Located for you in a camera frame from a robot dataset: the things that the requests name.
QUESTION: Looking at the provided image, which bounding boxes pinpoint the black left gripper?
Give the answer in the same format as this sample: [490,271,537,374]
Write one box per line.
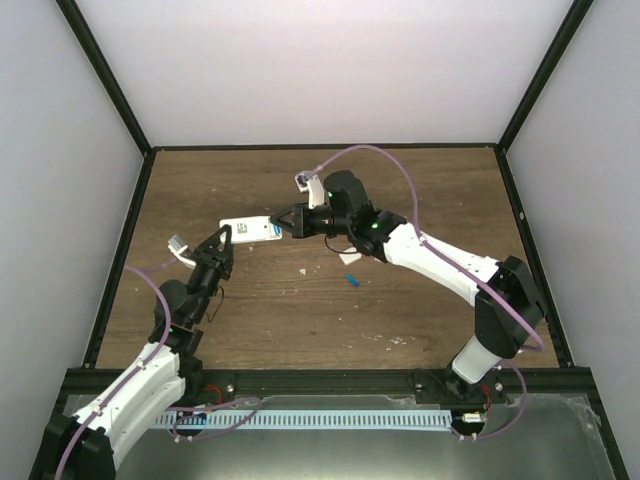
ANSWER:
[188,226,234,324]

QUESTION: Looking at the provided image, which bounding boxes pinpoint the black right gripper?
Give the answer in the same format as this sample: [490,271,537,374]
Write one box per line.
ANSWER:
[275,203,353,239]

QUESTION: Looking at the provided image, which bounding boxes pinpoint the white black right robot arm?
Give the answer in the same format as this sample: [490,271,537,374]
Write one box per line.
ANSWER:
[270,170,546,403]

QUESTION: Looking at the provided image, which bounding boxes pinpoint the light blue slotted cable duct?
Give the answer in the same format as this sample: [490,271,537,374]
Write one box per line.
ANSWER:
[177,410,452,432]

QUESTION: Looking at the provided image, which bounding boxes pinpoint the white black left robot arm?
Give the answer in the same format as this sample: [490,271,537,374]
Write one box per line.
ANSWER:
[34,225,234,479]

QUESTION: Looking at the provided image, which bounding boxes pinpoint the white air conditioner remote control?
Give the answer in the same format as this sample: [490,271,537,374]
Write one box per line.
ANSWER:
[219,216,283,244]

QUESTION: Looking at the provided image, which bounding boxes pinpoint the white remote battery cover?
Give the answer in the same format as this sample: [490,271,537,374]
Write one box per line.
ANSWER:
[339,247,362,265]

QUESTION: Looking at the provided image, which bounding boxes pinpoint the metal front plate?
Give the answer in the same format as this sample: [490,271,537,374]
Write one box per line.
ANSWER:
[113,394,614,479]

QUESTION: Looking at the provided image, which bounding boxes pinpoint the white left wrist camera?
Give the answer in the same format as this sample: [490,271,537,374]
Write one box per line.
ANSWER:
[167,235,196,270]

